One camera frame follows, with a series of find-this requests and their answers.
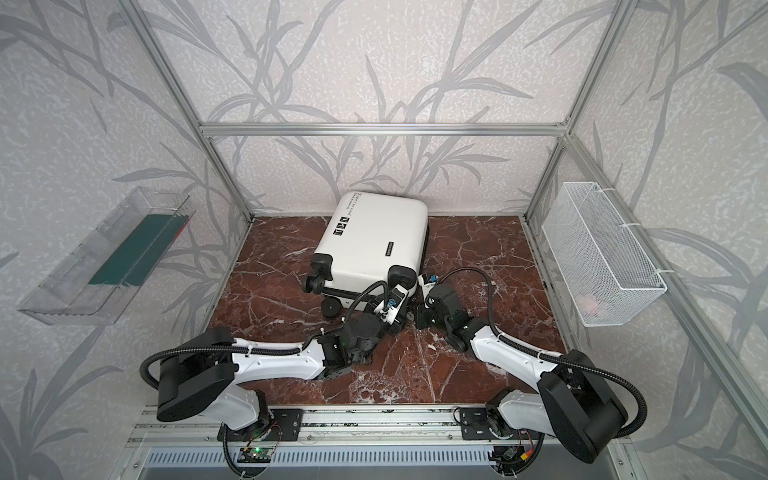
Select white hard-shell suitcase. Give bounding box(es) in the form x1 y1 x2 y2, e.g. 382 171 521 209
302 191 429 318

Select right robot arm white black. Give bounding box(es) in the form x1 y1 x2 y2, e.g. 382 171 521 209
415 300 648 463

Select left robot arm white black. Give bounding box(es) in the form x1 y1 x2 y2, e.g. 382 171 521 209
139 313 402 431

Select green circuit board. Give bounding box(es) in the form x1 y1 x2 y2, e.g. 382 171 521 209
236 446 276 465

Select pink item in basket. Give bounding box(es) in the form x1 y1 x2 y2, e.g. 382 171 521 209
576 294 604 319

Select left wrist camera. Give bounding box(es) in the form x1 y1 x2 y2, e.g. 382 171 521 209
374 285 410 326

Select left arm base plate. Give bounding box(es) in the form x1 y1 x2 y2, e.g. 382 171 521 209
217 408 304 443

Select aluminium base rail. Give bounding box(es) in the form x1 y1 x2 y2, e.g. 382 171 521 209
119 403 631 448

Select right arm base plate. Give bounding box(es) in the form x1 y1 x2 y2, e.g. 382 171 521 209
452 407 538 441

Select right circuit board wires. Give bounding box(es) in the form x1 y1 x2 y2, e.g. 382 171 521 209
488 443 544 472

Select white wire mesh basket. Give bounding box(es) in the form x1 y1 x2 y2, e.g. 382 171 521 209
542 182 667 327

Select clear plastic wall tray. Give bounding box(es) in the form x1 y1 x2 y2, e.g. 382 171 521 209
18 187 196 326

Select aluminium cage frame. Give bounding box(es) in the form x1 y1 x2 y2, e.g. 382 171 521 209
118 1 767 448

